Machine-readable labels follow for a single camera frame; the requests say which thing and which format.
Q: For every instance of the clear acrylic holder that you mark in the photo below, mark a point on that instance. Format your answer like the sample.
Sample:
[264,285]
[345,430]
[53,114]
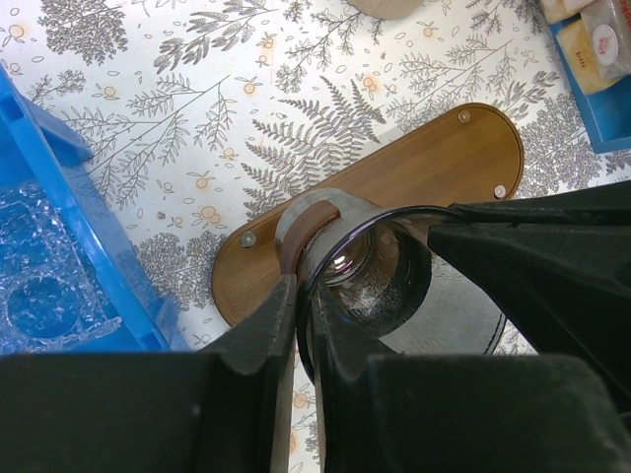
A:
[51,300]

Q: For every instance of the blue double bin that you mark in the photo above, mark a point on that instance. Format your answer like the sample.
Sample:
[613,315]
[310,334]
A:
[38,147]

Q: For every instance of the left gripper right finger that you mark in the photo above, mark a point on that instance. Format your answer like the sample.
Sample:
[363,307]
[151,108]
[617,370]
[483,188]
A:
[383,412]

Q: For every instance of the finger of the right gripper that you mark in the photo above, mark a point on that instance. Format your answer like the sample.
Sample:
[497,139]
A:
[559,269]

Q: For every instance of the oval wooden tray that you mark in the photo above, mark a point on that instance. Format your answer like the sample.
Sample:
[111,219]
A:
[472,153]

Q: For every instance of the brown toilet paper roll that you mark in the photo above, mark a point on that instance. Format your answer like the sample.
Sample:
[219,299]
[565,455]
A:
[389,10]

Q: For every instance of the colourful shelf unit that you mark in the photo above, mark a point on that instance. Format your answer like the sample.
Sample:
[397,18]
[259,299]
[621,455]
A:
[605,114]

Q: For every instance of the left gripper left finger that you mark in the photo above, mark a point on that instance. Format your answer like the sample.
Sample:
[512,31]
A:
[225,408]

